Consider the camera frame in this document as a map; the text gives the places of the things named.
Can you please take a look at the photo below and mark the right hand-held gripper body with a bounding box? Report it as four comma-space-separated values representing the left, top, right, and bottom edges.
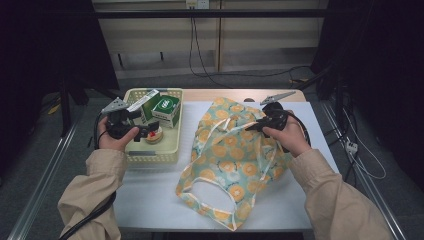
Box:
259, 90, 297, 133

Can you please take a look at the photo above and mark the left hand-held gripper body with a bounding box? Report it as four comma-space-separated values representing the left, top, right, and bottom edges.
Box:
100, 96, 138, 139

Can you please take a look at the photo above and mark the round tin red label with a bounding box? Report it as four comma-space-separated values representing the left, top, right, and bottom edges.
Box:
144, 125, 164, 145

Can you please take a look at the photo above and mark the tall green white box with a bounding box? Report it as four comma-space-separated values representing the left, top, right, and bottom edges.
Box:
128, 88, 161, 126

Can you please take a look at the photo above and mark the cream plastic basket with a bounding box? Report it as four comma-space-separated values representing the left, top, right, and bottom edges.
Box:
123, 87, 184, 165

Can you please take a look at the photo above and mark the short green white box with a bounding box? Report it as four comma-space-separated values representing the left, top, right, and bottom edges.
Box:
151, 94, 182, 129

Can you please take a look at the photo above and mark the orange print fabric bag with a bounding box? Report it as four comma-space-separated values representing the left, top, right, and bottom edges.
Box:
175, 96, 294, 232

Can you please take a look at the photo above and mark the person's left hand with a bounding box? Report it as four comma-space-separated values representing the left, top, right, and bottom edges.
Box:
97, 116, 141, 153

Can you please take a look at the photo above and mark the person's right hand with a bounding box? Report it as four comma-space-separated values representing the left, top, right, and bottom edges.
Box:
262, 109, 313, 158

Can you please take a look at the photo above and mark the black metal stand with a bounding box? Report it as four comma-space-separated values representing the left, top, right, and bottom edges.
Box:
59, 76, 89, 138

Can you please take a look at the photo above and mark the white table board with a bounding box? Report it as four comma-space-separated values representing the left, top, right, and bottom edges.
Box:
113, 100, 339, 231

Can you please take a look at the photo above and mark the white power strip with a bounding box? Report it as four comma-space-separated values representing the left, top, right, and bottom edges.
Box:
345, 140, 359, 155

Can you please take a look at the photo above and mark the black horizontal bar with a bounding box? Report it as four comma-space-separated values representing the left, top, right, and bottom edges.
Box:
94, 9, 328, 19

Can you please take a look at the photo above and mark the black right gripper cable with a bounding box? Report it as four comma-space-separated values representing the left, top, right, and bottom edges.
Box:
288, 111, 313, 148

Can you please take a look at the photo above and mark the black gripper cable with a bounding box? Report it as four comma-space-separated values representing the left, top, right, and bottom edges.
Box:
288, 111, 313, 148
58, 111, 118, 240

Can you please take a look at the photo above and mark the black hanging wall cable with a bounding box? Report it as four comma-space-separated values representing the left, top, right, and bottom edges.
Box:
188, 16, 314, 88

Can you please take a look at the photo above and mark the white floor cable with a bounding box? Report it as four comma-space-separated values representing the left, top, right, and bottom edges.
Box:
343, 109, 388, 181

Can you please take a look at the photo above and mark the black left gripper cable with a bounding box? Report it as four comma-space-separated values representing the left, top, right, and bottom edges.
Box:
58, 111, 118, 240

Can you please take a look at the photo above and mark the aluminium floor rail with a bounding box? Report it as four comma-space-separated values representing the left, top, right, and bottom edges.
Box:
6, 123, 79, 240
321, 101, 408, 240

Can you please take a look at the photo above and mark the white wall outlet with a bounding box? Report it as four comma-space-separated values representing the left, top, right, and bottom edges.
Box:
185, 0, 210, 10

